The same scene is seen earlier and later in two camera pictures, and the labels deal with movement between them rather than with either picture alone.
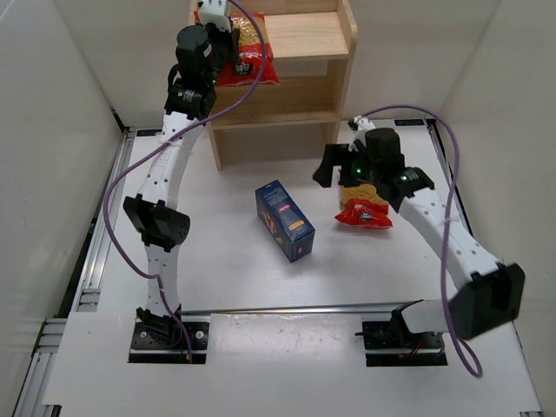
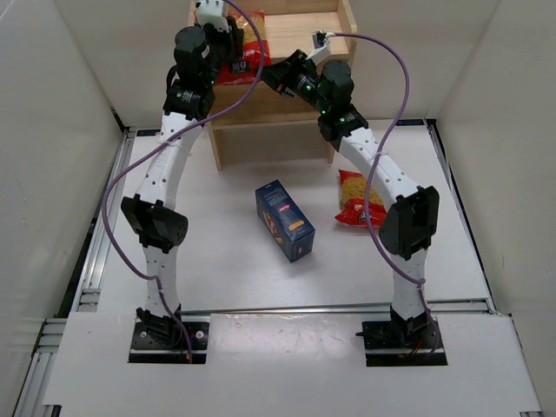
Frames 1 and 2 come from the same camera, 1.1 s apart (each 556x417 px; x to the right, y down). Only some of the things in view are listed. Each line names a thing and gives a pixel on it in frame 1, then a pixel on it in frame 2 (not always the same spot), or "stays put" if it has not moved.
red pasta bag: [360, 203] stays put
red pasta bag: [246, 70] stays put
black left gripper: [230, 39] stays put
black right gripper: [337, 157] to [283, 74]
